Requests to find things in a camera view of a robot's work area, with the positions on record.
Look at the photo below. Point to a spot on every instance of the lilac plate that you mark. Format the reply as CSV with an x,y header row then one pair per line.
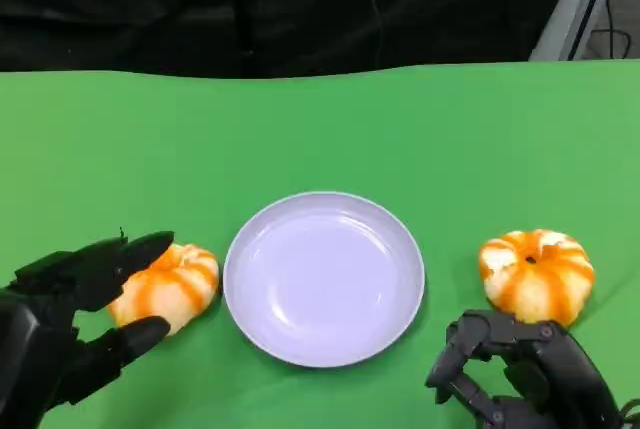
x,y
325,279

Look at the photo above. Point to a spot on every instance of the aluminium frame profile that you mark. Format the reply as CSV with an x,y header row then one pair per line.
x,y
570,9

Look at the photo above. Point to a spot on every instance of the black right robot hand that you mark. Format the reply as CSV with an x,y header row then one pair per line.
x,y
565,379

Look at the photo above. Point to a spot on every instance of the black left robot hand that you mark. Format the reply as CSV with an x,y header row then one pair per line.
x,y
50,289

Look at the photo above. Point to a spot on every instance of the green table cloth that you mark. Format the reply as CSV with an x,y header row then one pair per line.
x,y
320,124

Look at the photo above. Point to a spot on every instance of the orange white toy bread roll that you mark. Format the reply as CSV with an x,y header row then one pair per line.
x,y
540,279
180,284

